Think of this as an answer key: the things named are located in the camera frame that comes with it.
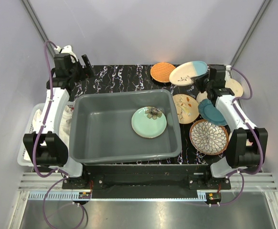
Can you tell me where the beige wooden round plate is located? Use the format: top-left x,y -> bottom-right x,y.
225,78 -> 244,97

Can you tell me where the white cloth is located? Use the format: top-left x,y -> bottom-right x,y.
17,103 -> 73,167

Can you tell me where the mint green flower plate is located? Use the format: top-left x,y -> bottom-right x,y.
131,106 -> 167,139

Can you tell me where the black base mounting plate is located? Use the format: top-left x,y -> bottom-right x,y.
62,164 -> 231,200

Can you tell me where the cream green centre plate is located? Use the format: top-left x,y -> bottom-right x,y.
196,91 -> 207,103

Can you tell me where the cream and blue plate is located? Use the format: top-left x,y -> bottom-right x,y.
169,61 -> 208,86

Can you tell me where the white petal pattern bowl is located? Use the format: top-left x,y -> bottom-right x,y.
189,119 -> 228,155

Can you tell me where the grey plastic bin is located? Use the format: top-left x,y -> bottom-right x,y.
69,89 -> 182,165

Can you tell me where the cream leaf pattern plate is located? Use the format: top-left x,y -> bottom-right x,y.
173,94 -> 199,124

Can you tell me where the orange woven plate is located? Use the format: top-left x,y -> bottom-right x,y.
150,62 -> 176,83

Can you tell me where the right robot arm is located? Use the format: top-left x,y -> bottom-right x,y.
194,64 -> 268,189

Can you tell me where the teal embossed plate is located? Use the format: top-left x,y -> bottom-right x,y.
198,99 -> 227,126

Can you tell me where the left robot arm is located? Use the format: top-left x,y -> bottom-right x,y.
23,53 -> 95,189

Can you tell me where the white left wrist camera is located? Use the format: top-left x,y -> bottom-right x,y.
54,45 -> 78,63

